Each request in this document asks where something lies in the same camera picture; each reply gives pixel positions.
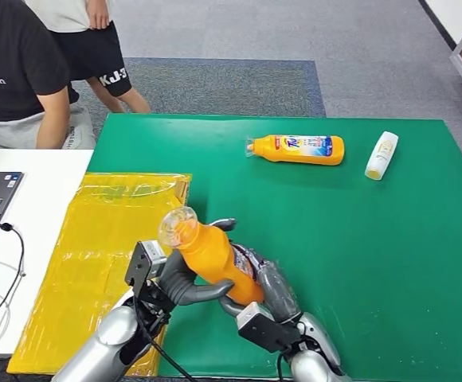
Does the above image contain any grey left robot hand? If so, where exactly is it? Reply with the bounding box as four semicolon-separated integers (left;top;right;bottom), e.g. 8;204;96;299
154;216;237;316

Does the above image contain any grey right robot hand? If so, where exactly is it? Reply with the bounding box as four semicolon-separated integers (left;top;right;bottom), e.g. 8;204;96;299
218;243;302;324

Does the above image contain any person's hand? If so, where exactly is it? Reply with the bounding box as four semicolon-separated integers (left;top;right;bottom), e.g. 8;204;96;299
86;0;111;30

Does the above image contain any orange detergent bottle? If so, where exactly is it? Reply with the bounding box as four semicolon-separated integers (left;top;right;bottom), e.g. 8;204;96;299
157;205;266;307
245;134;345;167

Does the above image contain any small white bottle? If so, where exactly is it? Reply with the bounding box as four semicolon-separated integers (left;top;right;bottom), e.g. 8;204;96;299
364;131;399;182

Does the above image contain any standing person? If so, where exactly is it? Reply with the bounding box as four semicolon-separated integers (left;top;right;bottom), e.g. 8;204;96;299
24;0;152;115

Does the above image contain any yellow plastic sheet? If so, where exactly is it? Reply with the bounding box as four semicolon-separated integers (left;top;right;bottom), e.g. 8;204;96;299
7;171;193;378

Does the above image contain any seated person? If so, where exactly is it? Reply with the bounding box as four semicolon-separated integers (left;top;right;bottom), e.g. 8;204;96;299
0;0;96;151

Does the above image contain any green table mat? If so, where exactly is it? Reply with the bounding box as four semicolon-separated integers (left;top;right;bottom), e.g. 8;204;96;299
87;113;462;382

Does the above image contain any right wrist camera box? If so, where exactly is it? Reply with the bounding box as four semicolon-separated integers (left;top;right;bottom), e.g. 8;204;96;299
236;301;302;354

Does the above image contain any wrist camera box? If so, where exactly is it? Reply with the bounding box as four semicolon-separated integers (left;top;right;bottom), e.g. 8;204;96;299
124;240;169;296
236;301;302;354

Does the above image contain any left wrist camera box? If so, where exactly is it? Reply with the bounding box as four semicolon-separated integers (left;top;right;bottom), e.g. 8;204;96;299
124;240;169;296

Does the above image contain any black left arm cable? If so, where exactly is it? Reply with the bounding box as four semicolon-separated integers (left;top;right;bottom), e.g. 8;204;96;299
132;294;198;382

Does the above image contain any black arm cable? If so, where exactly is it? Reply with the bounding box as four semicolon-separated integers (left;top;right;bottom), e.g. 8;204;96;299
275;348;293;382
132;294;198;382

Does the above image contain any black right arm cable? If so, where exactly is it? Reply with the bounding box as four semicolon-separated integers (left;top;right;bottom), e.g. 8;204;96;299
275;348;293;382

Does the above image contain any white cable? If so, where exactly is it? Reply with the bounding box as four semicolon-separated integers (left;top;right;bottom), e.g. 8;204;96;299
0;258;27;354

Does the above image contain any black laptop cable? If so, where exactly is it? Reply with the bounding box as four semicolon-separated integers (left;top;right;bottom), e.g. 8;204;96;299
0;222;25;362

